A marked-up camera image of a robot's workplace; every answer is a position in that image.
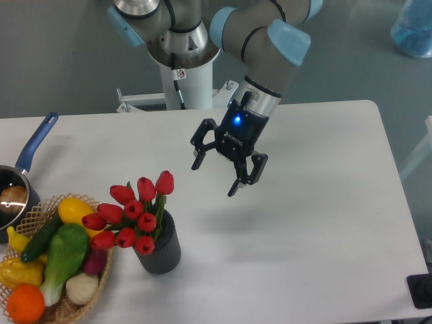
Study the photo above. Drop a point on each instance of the dark grey ribbed vase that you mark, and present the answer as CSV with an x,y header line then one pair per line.
x,y
167,252

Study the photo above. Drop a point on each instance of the red tulip bouquet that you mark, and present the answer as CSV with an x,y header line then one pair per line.
x,y
136,219

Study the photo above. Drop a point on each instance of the yellow banana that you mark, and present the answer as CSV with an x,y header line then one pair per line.
x,y
17,241

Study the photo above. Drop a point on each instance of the bread roll in pan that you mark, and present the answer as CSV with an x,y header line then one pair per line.
x,y
13,199

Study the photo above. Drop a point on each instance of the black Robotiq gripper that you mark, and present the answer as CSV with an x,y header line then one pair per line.
x,y
235,139

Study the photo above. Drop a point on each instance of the yellow squash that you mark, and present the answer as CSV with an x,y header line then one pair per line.
x,y
72,210

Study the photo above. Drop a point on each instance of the yellow bell pepper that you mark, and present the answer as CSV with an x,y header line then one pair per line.
x,y
15,273

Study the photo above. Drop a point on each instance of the green bok choy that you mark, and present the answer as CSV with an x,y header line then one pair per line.
x,y
66,253

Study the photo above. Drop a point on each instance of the woven wicker basket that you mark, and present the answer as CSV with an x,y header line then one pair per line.
x,y
65,311

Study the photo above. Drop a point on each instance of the white frame at right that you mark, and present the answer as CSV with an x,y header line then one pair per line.
x,y
419,153

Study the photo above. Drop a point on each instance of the dark green cucumber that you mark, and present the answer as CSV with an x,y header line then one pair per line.
x,y
40,242

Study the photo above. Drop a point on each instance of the black device at edge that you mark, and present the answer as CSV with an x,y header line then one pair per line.
x,y
420,290

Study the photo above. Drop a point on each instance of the purple radish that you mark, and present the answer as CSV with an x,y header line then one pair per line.
x,y
95,261

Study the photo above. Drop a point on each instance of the blue-handled saucepan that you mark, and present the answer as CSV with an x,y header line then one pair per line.
x,y
17,175

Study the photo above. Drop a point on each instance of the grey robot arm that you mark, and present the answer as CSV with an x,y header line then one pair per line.
x,y
264,37

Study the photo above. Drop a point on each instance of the orange fruit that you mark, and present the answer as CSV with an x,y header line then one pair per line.
x,y
26,304

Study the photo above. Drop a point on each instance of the white garlic bulb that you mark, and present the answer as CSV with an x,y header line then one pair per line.
x,y
81,288

